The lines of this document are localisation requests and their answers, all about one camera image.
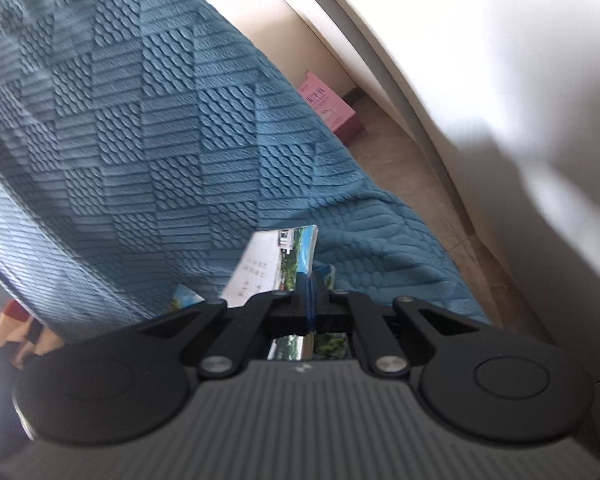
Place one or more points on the blue textured blanket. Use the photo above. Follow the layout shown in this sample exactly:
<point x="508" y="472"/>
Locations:
<point x="130" y="110"/>

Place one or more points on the wooden furniture piece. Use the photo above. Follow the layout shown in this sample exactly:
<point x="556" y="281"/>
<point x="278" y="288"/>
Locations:
<point x="10" y="332"/>

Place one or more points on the pink cardboard box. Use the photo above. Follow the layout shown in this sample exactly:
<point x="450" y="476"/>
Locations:
<point x="325" y="105"/>

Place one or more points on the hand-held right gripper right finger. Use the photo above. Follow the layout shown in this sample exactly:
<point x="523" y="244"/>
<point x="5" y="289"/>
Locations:
<point x="325" y="310"/>

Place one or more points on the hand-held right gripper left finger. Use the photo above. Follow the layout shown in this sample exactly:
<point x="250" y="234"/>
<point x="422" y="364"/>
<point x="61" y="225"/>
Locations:
<point x="307" y="310"/>

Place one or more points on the white notebook with photo cover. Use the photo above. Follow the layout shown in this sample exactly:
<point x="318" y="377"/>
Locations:
<point x="260" y="265"/>
<point x="185" y="300"/>

